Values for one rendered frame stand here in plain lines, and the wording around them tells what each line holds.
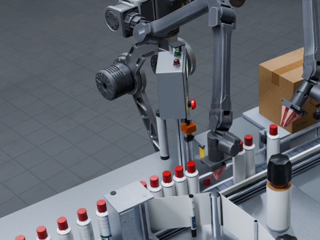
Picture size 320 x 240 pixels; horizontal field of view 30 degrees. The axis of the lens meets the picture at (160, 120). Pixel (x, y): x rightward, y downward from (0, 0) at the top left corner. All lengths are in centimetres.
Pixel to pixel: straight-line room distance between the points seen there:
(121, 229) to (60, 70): 366
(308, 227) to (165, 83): 75
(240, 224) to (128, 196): 40
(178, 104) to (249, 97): 273
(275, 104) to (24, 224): 125
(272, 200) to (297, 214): 19
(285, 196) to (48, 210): 98
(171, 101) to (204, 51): 351
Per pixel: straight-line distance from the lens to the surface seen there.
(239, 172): 240
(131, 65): 324
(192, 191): 229
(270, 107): 287
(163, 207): 215
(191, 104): 212
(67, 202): 256
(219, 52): 215
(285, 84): 273
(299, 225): 228
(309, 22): 248
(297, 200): 239
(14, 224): 252
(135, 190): 205
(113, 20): 257
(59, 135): 459
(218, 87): 214
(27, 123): 483
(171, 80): 205
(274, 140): 245
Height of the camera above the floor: 241
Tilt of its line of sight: 32 degrees down
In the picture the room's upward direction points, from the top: 6 degrees counter-clockwise
